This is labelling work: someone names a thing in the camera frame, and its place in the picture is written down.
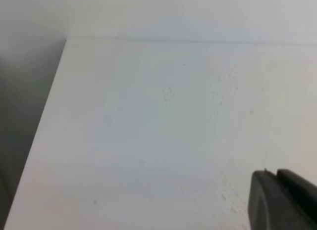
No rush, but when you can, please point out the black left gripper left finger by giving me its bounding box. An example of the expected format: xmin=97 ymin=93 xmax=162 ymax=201
xmin=248 ymin=170 xmax=317 ymax=230

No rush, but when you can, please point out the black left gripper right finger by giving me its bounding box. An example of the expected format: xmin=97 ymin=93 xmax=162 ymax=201
xmin=277 ymin=169 xmax=317 ymax=215

